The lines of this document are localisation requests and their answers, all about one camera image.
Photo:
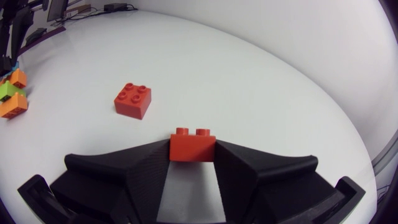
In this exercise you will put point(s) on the red toy brick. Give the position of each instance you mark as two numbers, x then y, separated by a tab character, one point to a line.
191	149
132	102

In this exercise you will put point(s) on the dark screen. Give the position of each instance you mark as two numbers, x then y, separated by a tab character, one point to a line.
57	10

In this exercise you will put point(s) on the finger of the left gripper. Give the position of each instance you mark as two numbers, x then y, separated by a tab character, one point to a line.
4	46
21	31

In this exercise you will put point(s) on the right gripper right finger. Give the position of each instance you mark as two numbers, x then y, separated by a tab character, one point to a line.
264	183

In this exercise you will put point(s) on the blue toy brick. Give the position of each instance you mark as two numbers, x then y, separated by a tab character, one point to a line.
15	65

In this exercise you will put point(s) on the dark mat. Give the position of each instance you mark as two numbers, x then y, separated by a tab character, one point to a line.
43	39

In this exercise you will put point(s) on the orange toy brick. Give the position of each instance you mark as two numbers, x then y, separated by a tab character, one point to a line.
14	106
18	78

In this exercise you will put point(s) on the black power brick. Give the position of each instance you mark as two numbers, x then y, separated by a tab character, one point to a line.
115	7

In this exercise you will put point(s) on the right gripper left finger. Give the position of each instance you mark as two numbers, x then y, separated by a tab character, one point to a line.
124	180

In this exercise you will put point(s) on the green toy brick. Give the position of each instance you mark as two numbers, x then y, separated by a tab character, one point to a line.
11	91

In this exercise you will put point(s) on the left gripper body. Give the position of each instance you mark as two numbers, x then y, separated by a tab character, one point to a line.
15	6

